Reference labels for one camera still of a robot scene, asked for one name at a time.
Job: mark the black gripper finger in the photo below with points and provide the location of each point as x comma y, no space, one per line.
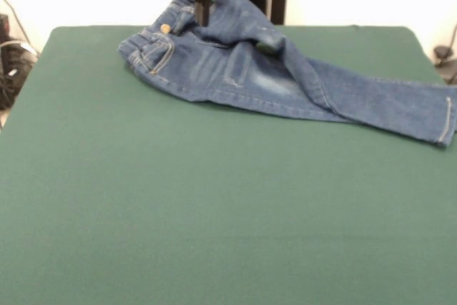
198,5
205,10

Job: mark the dark green table cloth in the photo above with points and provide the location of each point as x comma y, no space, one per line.
143,212

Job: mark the black stand base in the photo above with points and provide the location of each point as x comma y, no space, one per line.
444,55
14,76

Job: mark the blue denim jeans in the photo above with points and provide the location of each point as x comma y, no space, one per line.
267,83

